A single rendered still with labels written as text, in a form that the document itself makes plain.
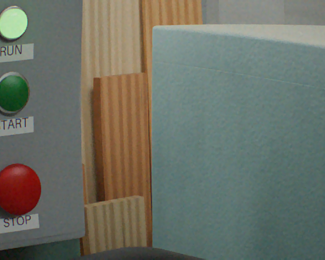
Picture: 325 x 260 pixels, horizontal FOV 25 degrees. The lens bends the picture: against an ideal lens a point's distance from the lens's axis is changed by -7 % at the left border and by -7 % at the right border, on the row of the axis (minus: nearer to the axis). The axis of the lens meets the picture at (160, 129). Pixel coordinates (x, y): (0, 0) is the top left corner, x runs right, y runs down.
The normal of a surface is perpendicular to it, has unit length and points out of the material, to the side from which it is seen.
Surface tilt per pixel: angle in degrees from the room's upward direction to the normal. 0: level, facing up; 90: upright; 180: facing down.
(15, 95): 93
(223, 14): 90
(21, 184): 90
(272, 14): 90
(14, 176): 82
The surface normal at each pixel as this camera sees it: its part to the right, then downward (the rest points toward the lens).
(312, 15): -0.78, 0.11
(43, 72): 0.58, 0.15
